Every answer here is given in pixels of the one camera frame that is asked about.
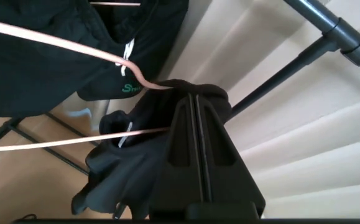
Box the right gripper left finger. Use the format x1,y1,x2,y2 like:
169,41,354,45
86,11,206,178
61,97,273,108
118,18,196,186
148,93,205,219

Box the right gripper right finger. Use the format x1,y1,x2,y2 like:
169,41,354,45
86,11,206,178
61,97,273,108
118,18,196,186
195,93,266,219

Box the black garment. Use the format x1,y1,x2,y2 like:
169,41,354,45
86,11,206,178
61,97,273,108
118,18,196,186
70,78,233,220

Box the black shorts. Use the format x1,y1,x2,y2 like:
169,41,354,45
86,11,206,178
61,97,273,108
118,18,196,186
0,0,190,119

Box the black clothes rack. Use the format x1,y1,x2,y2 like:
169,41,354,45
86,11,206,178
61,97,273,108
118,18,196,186
0,0,360,175

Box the beige curtain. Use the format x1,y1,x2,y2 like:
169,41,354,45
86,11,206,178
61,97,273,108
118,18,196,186
55,0,360,218

